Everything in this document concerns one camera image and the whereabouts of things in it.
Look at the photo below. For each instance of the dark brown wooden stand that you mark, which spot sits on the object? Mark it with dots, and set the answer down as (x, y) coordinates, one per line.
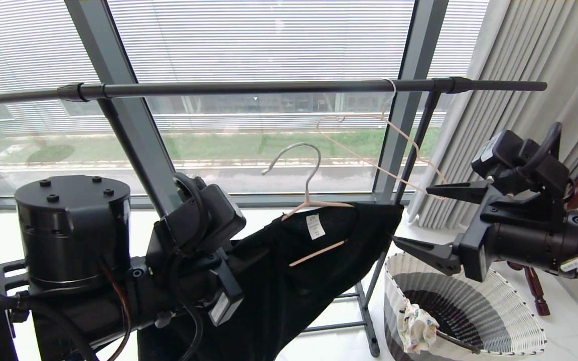
(537, 291)

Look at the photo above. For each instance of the white laundry basket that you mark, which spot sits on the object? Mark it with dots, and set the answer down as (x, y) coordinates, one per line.
(510, 311)

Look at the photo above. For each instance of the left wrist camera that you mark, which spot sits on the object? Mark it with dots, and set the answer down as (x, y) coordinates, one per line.
(221, 215)

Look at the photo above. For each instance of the cream printed garment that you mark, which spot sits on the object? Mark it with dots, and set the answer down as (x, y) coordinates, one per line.
(417, 326)

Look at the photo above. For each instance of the pink clothes hanger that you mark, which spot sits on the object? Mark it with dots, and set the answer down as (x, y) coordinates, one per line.
(308, 190)
(399, 173)

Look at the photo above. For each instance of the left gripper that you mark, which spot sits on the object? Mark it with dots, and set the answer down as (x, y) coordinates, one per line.
(183, 286)

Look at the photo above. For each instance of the black t-shirt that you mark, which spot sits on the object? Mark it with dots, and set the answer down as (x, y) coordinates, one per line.
(279, 301)

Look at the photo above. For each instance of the window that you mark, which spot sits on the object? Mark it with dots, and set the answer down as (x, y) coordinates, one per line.
(269, 45)

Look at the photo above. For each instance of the black clothes rack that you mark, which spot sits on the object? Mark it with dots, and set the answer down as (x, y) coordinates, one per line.
(269, 88)

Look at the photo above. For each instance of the beige curtain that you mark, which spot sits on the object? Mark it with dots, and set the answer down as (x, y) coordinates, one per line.
(520, 75)

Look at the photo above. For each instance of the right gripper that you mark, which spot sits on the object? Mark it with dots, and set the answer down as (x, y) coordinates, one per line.
(530, 240)

